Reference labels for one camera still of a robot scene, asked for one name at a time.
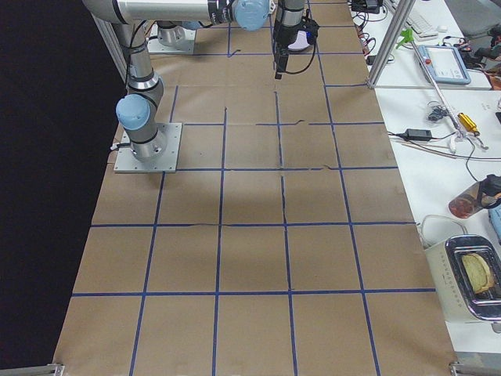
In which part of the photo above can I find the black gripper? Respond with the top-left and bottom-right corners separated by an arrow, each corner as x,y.
273,23 -> 298,80

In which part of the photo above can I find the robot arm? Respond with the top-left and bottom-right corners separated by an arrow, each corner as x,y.
157,20 -> 202,47
84,1 -> 314,172

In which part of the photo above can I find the lilac plate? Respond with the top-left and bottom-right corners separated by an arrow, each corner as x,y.
288,31 -> 311,52

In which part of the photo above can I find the green reach grabber tool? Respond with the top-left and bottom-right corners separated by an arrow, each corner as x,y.
396,29 -> 488,150

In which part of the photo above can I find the wooden chopstick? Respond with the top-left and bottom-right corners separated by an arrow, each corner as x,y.
401,143 -> 460,159

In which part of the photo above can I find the white keyboard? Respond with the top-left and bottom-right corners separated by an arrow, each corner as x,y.
405,9 -> 438,41

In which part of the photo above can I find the black power adapter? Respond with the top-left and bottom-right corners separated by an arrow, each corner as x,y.
404,128 -> 433,142

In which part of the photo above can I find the blue teach pendant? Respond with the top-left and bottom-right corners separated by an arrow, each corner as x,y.
417,45 -> 471,85

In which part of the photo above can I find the brown paper table cover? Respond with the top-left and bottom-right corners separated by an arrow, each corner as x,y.
54,1 -> 454,375

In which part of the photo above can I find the yellow tool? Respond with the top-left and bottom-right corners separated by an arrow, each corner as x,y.
457,113 -> 480,136

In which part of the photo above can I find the white toaster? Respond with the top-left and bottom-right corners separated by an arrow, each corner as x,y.
425,234 -> 500,325

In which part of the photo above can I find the bread slice in toaster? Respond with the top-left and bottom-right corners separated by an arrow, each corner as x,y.
462,253 -> 494,294

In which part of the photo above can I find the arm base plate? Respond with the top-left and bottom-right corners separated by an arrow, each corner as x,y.
114,123 -> 182,173
147,24 -> 196,55

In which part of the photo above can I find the aluminium frame post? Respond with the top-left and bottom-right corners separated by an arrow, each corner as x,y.
366,0 -> 415,89

